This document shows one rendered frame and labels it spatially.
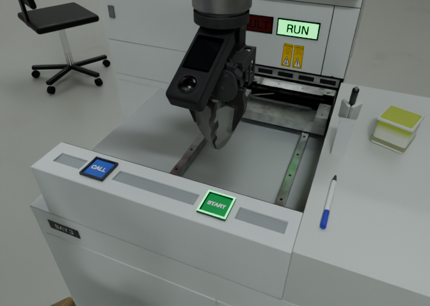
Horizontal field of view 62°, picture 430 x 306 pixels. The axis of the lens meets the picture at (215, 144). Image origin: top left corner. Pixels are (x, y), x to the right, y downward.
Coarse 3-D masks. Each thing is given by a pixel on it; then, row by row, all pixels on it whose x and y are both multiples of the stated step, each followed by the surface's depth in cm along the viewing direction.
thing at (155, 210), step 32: (64, 160) 76; (64, 192) 74; (96, 192) 69; (128, 192) 68; (160, 192) 68; (192, 192) 68; (224, 192) 68; (96, 224) 77; (128, 224) 72; (160, 224) 67; (192, 224) 63; (224, 224) 62; (256, 224) 62; (288, 224) 62; (192, 256) 69; (224, 256) 65; (256, 256) 61; (288, 256) 58; (256, 288) 67
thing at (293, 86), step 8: (256, 80) 111; (264, 80) 110; (272, 80) 109; (280, 80) 108; (288, 80) 108; (288, 88) 109; (296, 88) 108; (304, 88) 107; (312, 88) 106; (320, 88) 105; (328, 88) 104; (336, 88) 104; (256, 96) 115; (264, 96) 115; (328, 96) 105; (288, 104) 112; (296, 104) 111; (304, 104) 110
